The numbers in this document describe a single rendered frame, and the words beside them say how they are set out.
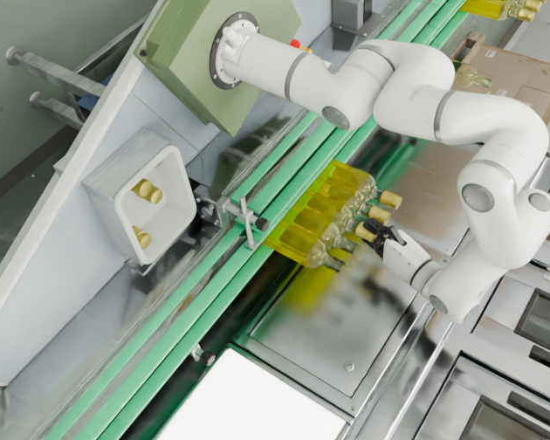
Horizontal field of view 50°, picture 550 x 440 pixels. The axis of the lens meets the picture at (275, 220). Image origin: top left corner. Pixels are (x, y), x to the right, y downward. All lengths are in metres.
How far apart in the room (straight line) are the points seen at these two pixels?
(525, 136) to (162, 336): 0.78
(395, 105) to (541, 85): 4.73
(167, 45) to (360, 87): 0.35
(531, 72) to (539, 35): 1.86
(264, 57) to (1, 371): 0.78
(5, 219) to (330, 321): 0.99
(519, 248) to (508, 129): 0.18
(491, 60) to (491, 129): 4.91
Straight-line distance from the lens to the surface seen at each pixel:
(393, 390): 1.35
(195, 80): 1.16
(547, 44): 7.54
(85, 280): 1.30
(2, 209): 1.92
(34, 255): 1.17
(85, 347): 1.28
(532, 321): 1.54
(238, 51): 1.16
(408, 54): 1.07
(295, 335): 1.40
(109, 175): 1.15
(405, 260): 1.32
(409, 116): 0.99
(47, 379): 1.28
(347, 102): 1.05
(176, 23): 1.14
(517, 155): 0.94
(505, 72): 5.78
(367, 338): 1.40
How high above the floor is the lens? 1.53
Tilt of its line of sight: 25 degrees down
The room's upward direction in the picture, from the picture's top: 116 degrees clockwise
